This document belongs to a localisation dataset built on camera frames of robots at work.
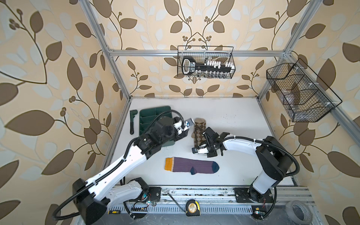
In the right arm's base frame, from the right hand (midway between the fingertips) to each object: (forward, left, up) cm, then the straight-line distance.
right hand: (206, 149), depth 91 cm
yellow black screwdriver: (-32, +50, 0) cm, 59 cm away
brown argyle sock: (+3, +5, +22) cm, 23 cm away
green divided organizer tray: (+25, +40, +5) cm, 48 cm away
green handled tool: (+31, +54, +2) cm, 62 cm away
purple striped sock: (-11, +9, +1) cm, 14 cm away
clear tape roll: (-36, -45, +2) cm, 57 cm away
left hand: (+3, +13, +28) cm, 31 cm away
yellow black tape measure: (-31, +11, +3) cm, 33 cm away
